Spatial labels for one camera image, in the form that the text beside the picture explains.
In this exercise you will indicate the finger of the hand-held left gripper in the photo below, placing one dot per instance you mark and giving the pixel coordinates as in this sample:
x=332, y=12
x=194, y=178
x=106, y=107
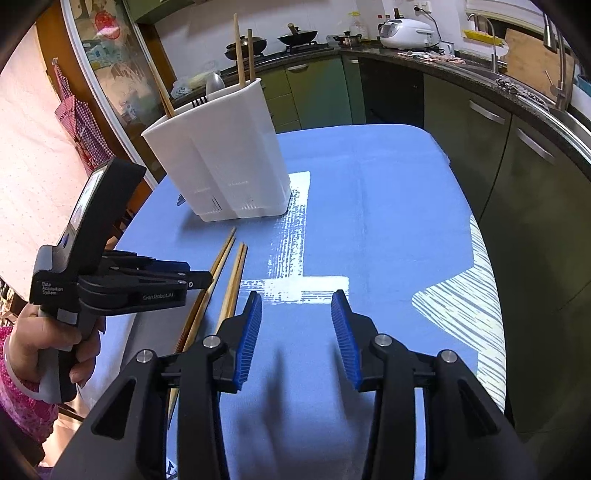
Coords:
x=138, y=295
x=138, y=265

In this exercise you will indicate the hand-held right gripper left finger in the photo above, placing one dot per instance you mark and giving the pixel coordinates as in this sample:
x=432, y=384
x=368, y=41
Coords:
x=247, y=341

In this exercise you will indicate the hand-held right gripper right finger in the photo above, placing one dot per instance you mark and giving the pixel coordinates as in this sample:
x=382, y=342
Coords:
x=346, y=341

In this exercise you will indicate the bunch of wooden chopsticks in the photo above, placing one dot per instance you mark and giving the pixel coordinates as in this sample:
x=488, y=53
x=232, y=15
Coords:
x=235, y=277

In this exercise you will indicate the long wooden chopstick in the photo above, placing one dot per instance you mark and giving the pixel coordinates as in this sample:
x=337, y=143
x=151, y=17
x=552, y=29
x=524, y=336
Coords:
x=166, y=99
x=238, y=50

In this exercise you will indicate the white plastic utensil holder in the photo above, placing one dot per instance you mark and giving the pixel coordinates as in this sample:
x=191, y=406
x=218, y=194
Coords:
x=221, y=152

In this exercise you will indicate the black plastic fork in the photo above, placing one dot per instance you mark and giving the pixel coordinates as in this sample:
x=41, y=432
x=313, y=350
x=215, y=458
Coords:
x=198, y=100

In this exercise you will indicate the clear plastic spoon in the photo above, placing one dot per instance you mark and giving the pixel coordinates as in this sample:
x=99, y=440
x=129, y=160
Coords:
x=214, y=85

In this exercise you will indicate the person's left forearm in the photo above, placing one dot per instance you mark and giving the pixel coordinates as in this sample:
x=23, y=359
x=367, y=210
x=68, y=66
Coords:
x=18, y=406

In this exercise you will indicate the person's left hand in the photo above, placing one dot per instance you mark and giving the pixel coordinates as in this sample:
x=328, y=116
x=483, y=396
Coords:
x=27, y=341

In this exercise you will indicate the red checked apron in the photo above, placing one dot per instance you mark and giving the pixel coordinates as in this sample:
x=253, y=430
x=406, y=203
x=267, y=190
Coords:
x=83, y=124

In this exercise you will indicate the pink dotted curtain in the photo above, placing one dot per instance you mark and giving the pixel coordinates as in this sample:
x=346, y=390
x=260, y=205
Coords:
x=32, y=161

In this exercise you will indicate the blue patterned tablecloth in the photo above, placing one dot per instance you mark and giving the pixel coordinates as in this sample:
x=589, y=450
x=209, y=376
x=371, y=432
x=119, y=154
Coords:
x=369, y=221

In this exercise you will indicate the printed sliding door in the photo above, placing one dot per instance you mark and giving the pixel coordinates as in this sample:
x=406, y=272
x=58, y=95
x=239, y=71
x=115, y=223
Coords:
x=115, y=69

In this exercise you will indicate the clear plastic bag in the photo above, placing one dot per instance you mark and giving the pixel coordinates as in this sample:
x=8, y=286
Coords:
x=194, y=83

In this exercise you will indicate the green upper kitchen cabinets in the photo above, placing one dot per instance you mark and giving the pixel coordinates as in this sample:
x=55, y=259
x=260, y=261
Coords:
x=143, y=9

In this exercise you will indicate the black wok with lid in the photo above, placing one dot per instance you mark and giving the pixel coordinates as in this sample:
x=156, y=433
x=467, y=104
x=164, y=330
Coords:
x=251, y=46

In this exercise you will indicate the black gas stove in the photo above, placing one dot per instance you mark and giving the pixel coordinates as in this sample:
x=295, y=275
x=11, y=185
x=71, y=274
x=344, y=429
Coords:
x=295, y=48

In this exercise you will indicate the small steel pot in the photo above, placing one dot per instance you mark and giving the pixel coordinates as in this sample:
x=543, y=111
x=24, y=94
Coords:
x=348, y=40

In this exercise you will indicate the dark granite countertop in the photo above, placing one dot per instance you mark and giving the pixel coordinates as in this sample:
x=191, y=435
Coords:
x=531, y=115

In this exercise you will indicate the checked kitchen cloth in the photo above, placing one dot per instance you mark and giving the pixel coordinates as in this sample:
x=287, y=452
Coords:
x=429, y=56

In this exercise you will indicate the clear oil bottle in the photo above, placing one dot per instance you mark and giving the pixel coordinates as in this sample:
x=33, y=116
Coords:
x=356, y=28

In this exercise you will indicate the grey dishcloth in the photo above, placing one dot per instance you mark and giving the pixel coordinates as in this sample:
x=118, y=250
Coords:
x=521, y=90

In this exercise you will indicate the white enamel mug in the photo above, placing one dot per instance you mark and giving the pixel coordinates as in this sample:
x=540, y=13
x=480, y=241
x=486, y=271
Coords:
x=447, y=48

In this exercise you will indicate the white rice cooker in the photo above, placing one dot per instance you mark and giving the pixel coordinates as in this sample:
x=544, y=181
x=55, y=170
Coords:
x=406, y=33

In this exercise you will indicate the steel double sink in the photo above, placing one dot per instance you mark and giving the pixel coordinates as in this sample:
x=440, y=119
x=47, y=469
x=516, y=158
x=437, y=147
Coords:
x=581, y=124

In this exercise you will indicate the small steel faucet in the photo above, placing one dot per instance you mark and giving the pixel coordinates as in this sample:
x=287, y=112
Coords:
x=494, y=50

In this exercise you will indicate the yellow plastic tray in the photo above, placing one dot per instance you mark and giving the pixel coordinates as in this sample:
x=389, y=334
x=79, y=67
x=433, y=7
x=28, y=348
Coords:
x=482, y=37

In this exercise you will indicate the wooden cutting board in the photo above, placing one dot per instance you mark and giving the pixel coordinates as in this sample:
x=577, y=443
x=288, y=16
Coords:
x=526, y=60

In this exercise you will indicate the tall steel faucet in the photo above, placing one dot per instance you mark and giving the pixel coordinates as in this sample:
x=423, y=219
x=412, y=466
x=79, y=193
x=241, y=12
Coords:
x=561, y=83

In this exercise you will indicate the white wall socket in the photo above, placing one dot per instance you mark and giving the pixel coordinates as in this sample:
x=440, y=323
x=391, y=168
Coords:
x=421, y=7

